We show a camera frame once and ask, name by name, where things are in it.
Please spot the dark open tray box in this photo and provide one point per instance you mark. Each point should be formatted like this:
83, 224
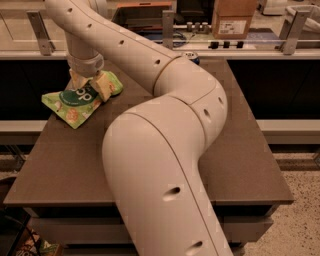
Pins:
141, 16

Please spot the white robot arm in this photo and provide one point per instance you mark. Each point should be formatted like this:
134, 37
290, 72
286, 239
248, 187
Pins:
150, 152

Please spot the brown cardboard box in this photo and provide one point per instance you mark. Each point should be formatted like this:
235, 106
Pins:
232, 18

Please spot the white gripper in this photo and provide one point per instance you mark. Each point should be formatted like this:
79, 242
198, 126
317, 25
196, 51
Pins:
86, 67

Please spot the blue pepsi can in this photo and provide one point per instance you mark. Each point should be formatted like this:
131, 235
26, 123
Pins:
192, 56

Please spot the grey metal bracket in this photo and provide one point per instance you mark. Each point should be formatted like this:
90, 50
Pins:
289, 45
45, 44
167, 31

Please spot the grey metal bracket right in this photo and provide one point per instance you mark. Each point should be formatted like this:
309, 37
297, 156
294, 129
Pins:
289, 45

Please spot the snack box under table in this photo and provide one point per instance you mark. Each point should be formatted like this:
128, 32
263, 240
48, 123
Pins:
32, 244

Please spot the grey metal bracket left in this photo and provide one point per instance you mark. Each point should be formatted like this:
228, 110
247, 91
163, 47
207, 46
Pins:
45, 44

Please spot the grey metal bracket middle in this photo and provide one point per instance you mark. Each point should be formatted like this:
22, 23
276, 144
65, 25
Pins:
167, 31

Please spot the green rice chip bag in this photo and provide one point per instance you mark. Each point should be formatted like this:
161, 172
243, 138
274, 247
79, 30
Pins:
76, 106

